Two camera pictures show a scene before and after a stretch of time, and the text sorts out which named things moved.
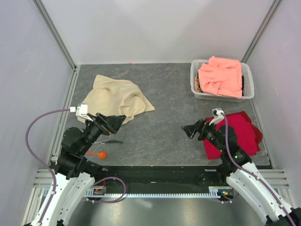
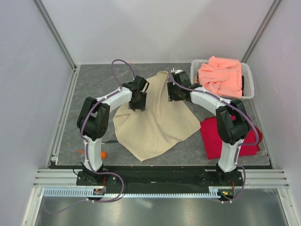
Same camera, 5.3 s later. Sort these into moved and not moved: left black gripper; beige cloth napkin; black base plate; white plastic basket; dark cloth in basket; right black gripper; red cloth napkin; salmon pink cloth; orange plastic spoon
Moved: beige cloth napkin; left black gripper; right black gripper
Not moved: black base plate; dark cloth in basket; orange plastic spoon; salmon pink cloth; white plastic basket; red cloth napkin
